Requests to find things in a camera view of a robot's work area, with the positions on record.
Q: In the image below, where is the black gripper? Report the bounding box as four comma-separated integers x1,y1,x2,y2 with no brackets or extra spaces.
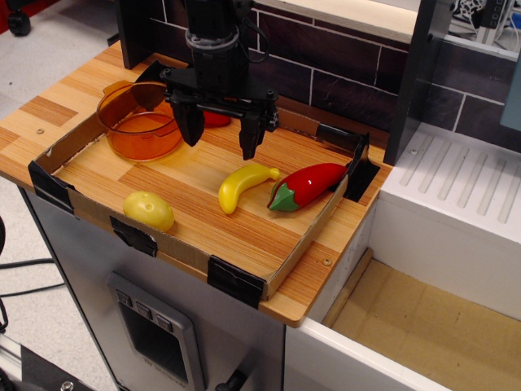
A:
160,38,278,160

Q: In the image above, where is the yellow toy banana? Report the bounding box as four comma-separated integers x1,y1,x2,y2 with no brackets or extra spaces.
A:
218,164,280,214

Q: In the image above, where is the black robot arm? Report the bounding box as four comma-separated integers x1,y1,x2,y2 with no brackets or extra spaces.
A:
160,1,278,160

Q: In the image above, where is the orange transparent plastic pot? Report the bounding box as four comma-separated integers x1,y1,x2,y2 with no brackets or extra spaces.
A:
97,81,183,161

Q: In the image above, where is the cardboard fence with black tape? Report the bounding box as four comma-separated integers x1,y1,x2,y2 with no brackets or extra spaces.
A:
28,109,387,307

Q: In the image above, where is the red toy strawberry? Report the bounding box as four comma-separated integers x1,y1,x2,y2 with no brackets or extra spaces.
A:
204,111,231,127

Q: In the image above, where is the red toy chili pepper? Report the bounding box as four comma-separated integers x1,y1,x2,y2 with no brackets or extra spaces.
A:
267,163,348,212

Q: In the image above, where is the yellow toy potato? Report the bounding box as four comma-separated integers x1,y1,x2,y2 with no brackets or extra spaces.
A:
123,191,174,232

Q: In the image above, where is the black caster wheel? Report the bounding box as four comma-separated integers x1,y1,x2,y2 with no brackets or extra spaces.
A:
7,9,31,37

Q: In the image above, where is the grey toy oven front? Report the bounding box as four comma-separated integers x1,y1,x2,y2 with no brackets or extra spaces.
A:
107,272,206,390

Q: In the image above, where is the white toy sink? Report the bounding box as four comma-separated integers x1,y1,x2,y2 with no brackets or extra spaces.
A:
284,125,520,390

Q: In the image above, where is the black cable on floor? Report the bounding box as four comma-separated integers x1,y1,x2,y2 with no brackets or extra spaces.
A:
0,257,66,335

